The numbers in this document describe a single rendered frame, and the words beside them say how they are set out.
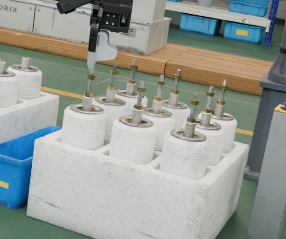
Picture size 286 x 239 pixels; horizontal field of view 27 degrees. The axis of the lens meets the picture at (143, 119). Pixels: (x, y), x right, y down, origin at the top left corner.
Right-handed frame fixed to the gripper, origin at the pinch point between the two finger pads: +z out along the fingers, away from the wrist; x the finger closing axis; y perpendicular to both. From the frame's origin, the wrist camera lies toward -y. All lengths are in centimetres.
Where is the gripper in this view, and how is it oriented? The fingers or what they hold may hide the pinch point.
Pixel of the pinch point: (89, 66)
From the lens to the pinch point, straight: 128.4
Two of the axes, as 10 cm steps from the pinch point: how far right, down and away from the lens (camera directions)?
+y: 9.9, 1.5, 0.3
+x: 0.1, -2.5, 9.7
